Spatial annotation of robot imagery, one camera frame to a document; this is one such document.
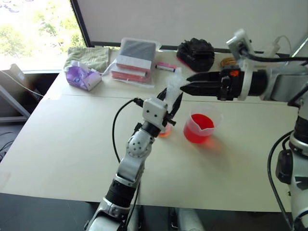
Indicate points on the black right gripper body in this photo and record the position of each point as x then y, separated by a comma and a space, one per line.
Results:
231, 84

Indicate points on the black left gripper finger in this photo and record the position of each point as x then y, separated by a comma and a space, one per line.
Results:
176, 104
163, 95

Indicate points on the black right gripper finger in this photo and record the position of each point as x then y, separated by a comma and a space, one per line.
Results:
202, 88
204, 77

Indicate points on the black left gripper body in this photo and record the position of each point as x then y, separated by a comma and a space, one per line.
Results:
168, 120

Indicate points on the clear plastic tube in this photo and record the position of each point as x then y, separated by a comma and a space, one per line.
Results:
173, 89

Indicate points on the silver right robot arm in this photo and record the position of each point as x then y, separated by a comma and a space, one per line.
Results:
284, 81

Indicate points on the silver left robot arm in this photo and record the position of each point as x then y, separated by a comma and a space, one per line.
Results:
134, 154

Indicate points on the small red-liquid dish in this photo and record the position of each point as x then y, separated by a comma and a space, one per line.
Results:
166, 133

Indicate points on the beaker with red liquid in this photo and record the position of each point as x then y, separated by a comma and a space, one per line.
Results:
199, 130

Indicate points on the black crumpled fabric pile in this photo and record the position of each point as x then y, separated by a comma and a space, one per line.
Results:
196, 55

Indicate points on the white marker with blue cap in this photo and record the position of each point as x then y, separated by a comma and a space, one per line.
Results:
166, 68

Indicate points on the pink notebook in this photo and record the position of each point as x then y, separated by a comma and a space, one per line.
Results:
128, 74

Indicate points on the grey and white notebook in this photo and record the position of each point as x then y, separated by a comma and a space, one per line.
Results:
137, 53

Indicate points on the silver slanted pole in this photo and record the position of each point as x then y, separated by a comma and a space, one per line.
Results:
300, 45

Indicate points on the green cloth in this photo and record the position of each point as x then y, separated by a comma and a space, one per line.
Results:
89, 56

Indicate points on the purple tissue pack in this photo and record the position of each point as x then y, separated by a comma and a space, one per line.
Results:
80, 77

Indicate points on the grey rounded shape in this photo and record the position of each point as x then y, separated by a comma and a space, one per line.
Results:
190, 220

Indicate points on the grey metal rack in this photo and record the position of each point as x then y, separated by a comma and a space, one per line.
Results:
14, 106

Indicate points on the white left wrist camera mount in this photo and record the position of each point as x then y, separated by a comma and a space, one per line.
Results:
154, 111

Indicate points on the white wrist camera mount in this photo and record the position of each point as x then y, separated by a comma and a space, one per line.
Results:
154, 111
240, 42

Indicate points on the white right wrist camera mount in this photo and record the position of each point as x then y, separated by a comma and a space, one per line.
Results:
240, 42

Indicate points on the black window frame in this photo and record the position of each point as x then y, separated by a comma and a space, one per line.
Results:
81, 24

